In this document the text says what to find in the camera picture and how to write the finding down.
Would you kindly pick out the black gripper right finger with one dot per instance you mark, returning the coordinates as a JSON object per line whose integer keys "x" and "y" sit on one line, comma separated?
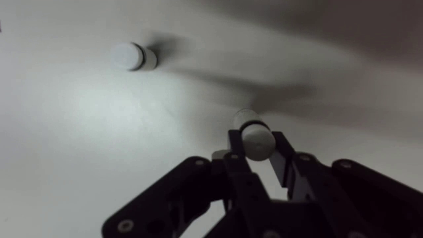
{"x": 356, "y": 201}

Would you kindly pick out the white bottle blue band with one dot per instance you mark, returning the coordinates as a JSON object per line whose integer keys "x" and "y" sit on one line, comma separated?
{"x": 132, "y": 57}

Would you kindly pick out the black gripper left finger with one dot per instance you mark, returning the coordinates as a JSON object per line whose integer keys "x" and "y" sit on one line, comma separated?
{"x": 176, "y": 200}

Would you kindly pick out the white bottle black band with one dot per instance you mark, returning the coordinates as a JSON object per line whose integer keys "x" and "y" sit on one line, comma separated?
{"x": 256, "y": 138}

